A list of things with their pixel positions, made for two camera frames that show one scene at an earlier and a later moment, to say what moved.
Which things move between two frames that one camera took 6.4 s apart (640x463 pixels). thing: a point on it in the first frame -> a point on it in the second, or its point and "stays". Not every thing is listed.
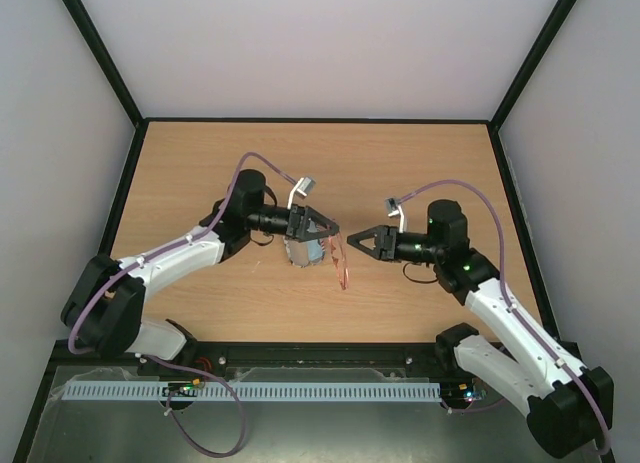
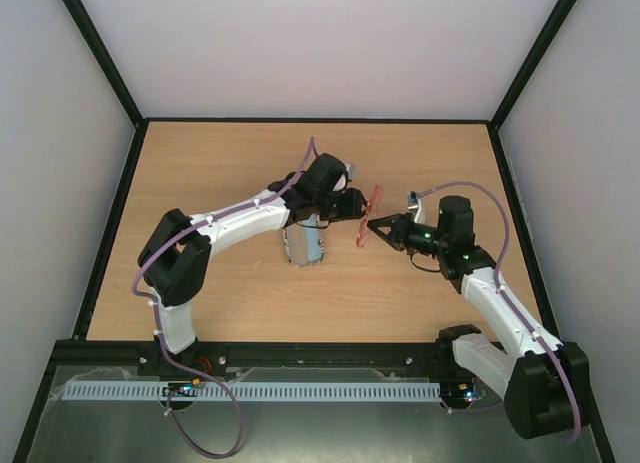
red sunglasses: [338, 253] -> [373, 205]
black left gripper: [299, 212] -> [353, 210]
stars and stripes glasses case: [298, 252] stays
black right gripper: [390, 242] -> [401, 230]
